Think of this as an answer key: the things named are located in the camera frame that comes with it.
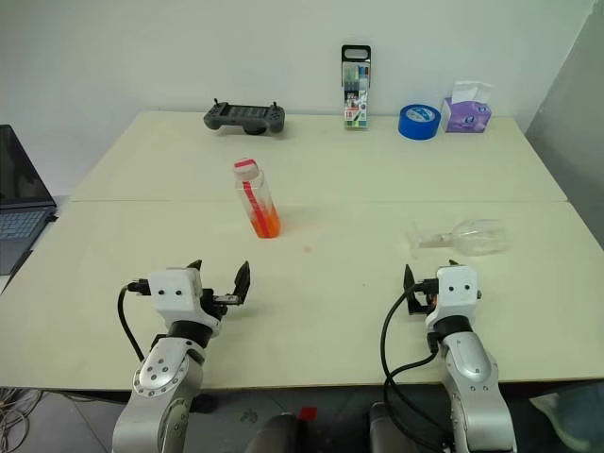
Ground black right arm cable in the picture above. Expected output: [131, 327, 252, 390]
[381, 277, 450, 449]

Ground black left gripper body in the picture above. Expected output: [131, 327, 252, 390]
[200, 287, 242, 323]

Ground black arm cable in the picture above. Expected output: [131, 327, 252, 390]
[381, 277, 450, 449]
[117, 279, 153, 362]

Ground grey partition panel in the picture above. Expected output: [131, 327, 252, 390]
[523, 44, 604, 268]

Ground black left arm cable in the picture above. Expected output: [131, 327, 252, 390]
[117, 279, 153, 362]

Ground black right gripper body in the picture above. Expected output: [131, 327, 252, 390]
[406, 286, 443, 316]

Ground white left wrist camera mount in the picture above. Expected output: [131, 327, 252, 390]
[147, 267, 223, 332]

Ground tangled grey floor cables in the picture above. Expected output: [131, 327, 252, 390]
[0, 386, 46, 453]

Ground grey handheld game controller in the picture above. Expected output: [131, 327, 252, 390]
[203, 97, 288, 136]

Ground blue tape roll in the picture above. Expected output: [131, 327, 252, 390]
[398, 103, 442, 142]

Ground clear plastic wine glass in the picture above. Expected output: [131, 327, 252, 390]
[408, 218, 512, 259]

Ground bottle with orange liquid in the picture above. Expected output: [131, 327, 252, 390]
[231, 159, 283, 240]

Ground pale green plastic bag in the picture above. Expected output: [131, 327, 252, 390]
[528, 380, 604, 450]

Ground purple tissue box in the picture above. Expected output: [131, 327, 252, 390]
[441, 79, 495, 134]

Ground dark grey rounded shape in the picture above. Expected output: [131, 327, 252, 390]
[367, 400, 416, 453]
[244, 411, 304, 453]

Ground dark open laptop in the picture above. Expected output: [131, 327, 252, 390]
[0, 124, 59, 277]

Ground coloured marker pen pack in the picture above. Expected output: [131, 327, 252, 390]
[340, 44, 373, 131]

